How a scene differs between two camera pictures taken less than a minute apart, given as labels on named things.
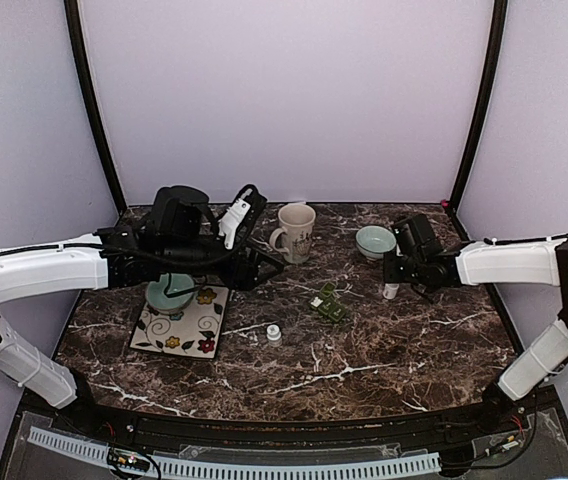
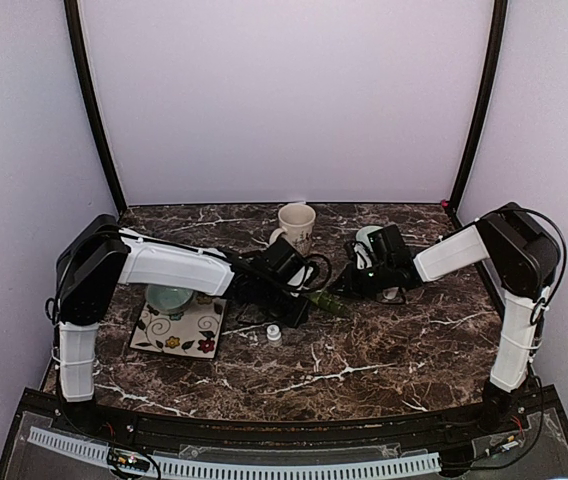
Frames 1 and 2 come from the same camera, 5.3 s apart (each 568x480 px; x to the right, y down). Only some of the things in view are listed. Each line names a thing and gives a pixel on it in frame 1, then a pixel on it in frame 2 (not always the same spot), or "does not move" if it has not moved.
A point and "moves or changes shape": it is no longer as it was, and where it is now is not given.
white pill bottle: x=390 y=290 does not move
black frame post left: x=72 y=14 does not move
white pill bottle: x=274 y=335 does not move
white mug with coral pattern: x=297 y=221 does not move
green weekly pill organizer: x=326 y=304 moves or changes shape
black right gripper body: x=399 y=275 -> x=366 y=286
